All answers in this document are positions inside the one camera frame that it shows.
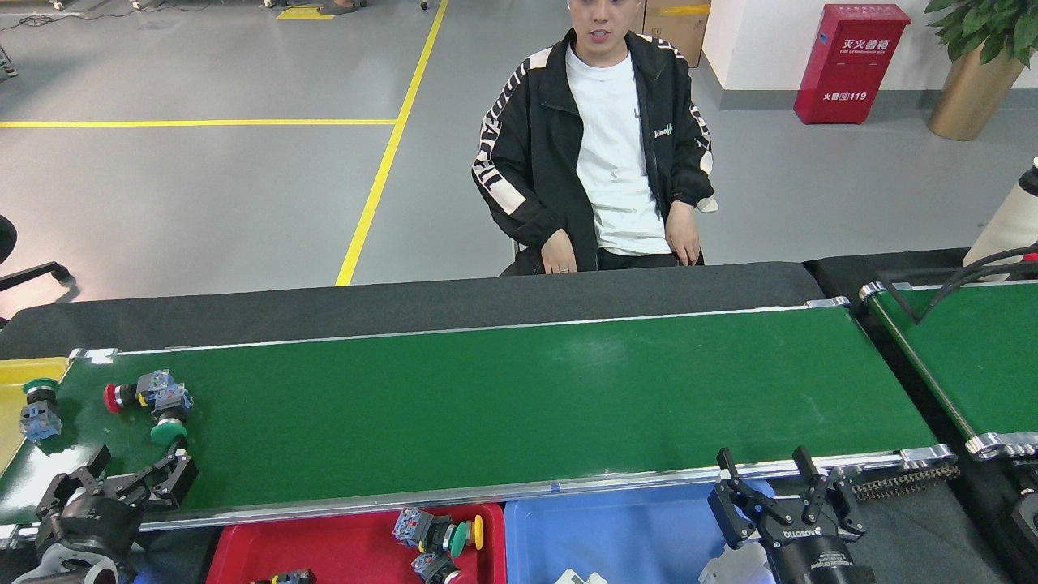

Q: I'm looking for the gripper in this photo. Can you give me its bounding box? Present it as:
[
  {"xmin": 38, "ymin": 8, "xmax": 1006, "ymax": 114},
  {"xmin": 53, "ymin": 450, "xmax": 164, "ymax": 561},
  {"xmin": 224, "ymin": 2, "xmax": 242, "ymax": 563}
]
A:
[
  {"xmin": 708, "ymin": 445, "xmax": 877, "ymax": 584},
  {"xmin": 36, "ymin": 446, "xmax": 199, "ymax": 569}
]

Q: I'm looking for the green push button switch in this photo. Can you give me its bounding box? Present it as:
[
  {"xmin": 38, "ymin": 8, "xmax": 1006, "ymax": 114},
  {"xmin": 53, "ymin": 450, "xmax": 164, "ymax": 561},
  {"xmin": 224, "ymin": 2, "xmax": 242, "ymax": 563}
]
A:
[
  {"xmin": 19, "ymin": 378, "xmax": 62, "ymax": 443},
  {"xmin": 393, "ymin": 509, "xmax": 471, "ymax": 559},
  {"xmin": 150, "ymin": 388, "xmax": 194, "ymax": 447}
]

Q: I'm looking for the blue plastic tray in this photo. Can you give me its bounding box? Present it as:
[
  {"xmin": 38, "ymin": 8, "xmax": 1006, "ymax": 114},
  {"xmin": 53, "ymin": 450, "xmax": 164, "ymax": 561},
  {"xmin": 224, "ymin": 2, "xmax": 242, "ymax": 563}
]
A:
[{"xmin": 504, "ymin": 479, "xmax": 800, "ymax": 584}]

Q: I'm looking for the red plastic tray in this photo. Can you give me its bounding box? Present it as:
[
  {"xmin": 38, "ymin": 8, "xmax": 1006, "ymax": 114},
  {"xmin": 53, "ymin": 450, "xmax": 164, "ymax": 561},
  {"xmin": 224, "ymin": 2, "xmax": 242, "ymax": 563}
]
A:
[{"xmin": 205, "ymin": 503, "xmax": 508, "ymax": 584}]

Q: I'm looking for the dark conveyor motor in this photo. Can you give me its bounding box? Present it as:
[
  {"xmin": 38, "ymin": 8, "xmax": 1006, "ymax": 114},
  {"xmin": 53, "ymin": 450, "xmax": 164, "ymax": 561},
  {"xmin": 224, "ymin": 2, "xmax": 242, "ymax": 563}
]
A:
[{"xmin": 1010, "ymin": 474, "xmax": 1038, "ymax": 560}]

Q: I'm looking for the green feeder conveyor belt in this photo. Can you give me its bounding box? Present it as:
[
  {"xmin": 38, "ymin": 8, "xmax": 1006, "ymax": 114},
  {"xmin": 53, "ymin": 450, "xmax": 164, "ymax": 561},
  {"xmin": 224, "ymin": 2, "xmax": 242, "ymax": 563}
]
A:
[{"xmin": 858, "ymin": 280, "xmax": 1038, "ymax": 461}]

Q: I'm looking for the long green conveyor belt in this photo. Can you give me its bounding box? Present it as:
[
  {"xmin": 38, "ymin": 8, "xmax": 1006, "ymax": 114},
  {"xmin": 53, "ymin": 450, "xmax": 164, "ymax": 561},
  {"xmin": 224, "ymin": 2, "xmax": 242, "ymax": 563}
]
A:
[{"xmin": 0, "ymin": 296, "xmax": 959, "ymax": 552}]

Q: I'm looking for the person's left hand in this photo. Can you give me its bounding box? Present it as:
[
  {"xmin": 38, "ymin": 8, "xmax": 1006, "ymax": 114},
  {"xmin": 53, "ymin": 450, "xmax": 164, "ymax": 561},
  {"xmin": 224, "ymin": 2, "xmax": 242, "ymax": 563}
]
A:
[{"xmin": 665, "ymin": 201, "xmax": 702, "ymax": 266}]

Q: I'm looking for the person's right hand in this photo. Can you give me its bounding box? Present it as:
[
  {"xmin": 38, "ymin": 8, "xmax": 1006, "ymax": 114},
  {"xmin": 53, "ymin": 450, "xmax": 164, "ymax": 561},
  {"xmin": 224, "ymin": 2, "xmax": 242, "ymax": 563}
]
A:
[{"xmin": 541, "ymin": 229, "xmax": 578, "ymax": 274}]

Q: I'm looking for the yellow plastic bin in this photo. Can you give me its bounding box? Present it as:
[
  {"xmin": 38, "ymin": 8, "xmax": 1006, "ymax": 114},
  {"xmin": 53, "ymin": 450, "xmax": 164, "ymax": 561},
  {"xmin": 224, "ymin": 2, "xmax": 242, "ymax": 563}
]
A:
[{"xmin": 0, "ymin": 357, "xmax": 71, "ymax": 478}]

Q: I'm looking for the black office chair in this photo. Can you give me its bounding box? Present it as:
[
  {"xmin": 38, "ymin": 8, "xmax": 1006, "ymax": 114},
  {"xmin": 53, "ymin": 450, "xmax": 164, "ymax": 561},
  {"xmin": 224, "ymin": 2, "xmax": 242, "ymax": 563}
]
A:
[{"xmin": 0, "ymin": 215, "xmax": 72, "ymax": 293}]

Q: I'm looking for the person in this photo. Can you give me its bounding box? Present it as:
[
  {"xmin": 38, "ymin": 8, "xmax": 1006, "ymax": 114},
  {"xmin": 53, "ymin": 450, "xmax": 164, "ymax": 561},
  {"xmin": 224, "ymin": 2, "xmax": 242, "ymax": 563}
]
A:
[{"xmin": 472, "ymin": 0, "xmax": 718, "ymax": 277}]

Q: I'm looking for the red fire extinguisher cabinet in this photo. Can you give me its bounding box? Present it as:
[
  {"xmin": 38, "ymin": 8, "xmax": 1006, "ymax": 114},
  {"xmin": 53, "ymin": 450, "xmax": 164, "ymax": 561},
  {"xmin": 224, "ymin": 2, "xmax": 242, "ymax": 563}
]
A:
[{"xmin": 794, "ymin": 3, "xmax": 911, "ymax": 125}]

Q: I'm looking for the potted plant gold pot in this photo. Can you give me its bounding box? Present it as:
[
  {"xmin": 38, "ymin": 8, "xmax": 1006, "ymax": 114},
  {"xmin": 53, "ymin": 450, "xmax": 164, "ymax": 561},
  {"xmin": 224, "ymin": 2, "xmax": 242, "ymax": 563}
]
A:
[{"xmin": 924, "ymin": 0, "xmax": 1038, "ymax": 141}]

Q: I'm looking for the brown cardboard box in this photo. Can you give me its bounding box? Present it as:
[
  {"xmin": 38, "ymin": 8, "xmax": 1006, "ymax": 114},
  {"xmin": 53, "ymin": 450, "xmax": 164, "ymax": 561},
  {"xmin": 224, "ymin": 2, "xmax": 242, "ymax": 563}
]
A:
[{"xmin": 643, "ymin": 0, "xmax": 712, "ymax": 67}]

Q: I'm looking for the black drive chain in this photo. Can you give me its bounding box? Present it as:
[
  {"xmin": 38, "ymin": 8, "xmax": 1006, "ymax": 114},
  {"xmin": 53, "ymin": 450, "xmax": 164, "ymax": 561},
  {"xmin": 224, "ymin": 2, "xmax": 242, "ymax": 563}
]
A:
[{"xmin": 843, "ymin": 461, "xmax": 960, "ymax": 501}]

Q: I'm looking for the black cable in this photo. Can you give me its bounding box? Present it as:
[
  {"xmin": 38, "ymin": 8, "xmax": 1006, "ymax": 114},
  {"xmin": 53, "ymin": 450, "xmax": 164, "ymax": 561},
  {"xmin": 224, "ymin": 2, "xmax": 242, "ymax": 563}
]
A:
[{"xmin": 877, "ymin": 243, "xmax": 1038, "ymax": 325}]

